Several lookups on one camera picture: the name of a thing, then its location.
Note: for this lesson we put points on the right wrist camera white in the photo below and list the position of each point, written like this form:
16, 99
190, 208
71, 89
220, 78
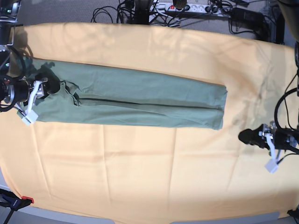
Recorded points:
29, 115

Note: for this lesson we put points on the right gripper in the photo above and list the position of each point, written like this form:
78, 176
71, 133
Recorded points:
14, 91

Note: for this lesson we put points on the blue red bar clamp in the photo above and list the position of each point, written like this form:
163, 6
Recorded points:
10, 200

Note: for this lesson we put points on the black power adapter brick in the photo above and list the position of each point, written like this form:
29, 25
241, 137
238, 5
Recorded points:
246, 16

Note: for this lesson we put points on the yellow table cloth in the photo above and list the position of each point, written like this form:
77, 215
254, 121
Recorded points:
148, 175

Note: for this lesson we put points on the white power strip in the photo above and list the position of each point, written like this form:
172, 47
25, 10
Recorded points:
191, 10

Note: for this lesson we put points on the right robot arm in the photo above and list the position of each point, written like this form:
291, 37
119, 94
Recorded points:
9, 10

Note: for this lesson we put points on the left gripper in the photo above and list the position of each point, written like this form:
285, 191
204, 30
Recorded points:
283, 139

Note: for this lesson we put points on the green T-shirt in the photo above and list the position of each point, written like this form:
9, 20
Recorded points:
92, 94

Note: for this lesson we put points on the black stand post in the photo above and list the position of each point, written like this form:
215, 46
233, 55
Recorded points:
142, 12

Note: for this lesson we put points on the black clamp right corner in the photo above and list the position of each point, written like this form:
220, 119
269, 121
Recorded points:
294, 213

